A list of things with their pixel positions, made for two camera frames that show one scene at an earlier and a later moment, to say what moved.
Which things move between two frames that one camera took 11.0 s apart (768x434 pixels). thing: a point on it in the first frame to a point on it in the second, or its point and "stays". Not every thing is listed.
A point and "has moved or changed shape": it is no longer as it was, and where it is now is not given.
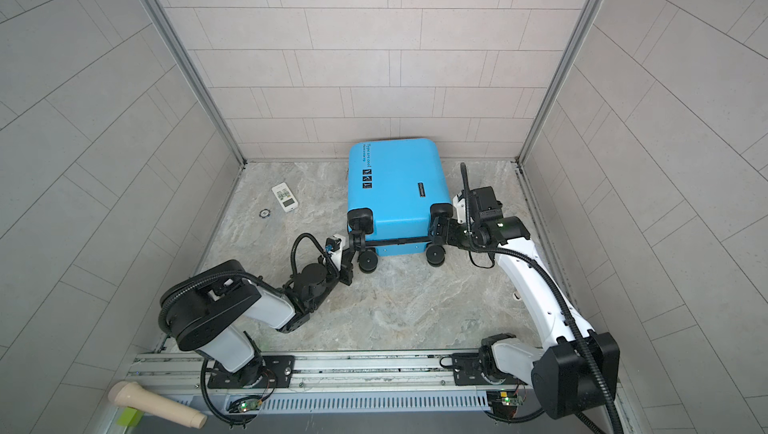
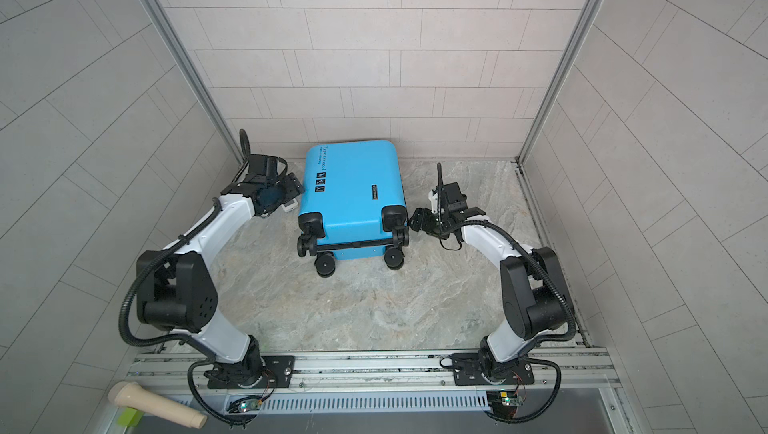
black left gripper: (346, 267) to (294, 186)
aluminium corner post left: (175, 43) stays
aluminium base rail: (341, 382) stays
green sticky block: (130, 417) stays
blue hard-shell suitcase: (397, 199) has moved or changed shape
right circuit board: (503, 399) stays
